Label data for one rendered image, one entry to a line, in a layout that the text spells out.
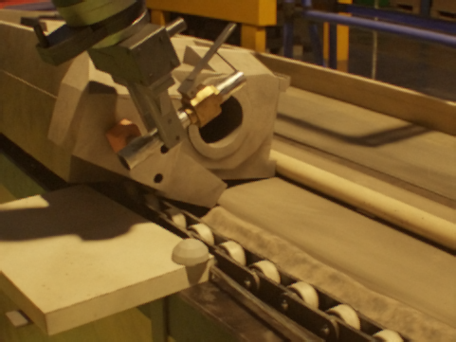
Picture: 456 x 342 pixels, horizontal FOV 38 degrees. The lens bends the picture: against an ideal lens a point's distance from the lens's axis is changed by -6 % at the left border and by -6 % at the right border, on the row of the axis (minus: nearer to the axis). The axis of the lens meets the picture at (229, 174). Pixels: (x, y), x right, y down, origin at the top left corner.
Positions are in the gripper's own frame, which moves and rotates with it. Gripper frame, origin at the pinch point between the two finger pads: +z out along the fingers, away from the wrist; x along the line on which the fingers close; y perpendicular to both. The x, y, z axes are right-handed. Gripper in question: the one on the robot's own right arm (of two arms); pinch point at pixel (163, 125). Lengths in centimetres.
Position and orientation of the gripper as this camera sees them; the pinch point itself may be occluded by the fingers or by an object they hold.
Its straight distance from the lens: 84.2
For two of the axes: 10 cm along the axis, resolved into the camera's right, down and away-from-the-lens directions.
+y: 7.4, -5.7, 3.6
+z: 3.4, 7.7, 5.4
